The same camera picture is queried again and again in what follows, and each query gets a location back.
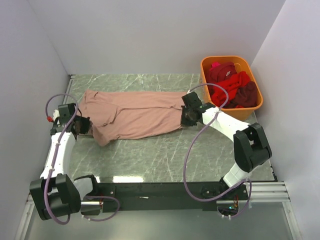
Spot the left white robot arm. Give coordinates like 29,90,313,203
29,103,100,221

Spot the pink t shirt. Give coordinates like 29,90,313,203
79,89,186,147

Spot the bright red t shirt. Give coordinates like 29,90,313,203
211,71,251,107

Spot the aluminium extrusion rail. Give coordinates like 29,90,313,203
26,182,292,205

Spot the dark red t shirt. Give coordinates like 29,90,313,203
205,62,237,86

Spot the maroon t shirt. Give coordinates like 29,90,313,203
231,81,258,108

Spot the orange plastic basket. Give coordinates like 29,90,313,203
200,55,263,121

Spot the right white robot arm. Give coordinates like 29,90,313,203
180,92,272,200

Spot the magenta garment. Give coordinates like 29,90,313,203
210,62,221,71

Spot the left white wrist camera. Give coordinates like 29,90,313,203
46,109,60,123

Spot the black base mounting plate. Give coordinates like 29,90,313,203
69,181,251,216

